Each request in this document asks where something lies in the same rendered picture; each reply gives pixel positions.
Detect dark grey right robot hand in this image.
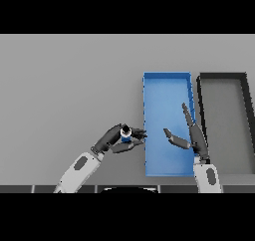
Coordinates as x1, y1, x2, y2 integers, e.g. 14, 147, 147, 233
162, 102, 211, 164

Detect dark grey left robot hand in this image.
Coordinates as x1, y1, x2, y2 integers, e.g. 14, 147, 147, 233
90, 123, 148, 156

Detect blue pipe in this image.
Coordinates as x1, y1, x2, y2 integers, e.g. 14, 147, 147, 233
120, 124, 133, 143

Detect blue bin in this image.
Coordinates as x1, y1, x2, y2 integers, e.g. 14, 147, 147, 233
142, 71, 198, 178

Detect dark grey bin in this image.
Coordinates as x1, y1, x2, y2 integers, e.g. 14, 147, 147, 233
195, 72, 255, 175

